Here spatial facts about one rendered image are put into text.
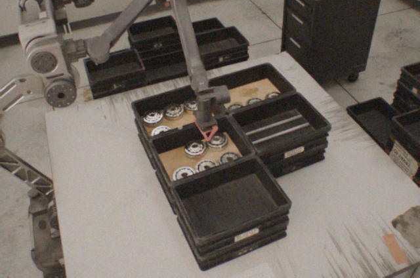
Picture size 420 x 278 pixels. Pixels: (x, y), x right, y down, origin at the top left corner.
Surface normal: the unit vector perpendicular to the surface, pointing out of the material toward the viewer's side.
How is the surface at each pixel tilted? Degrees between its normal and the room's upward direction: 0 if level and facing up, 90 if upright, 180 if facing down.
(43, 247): 0
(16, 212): 0
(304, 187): 0
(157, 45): 90
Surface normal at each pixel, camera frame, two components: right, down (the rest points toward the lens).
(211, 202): -0.04, -0.76
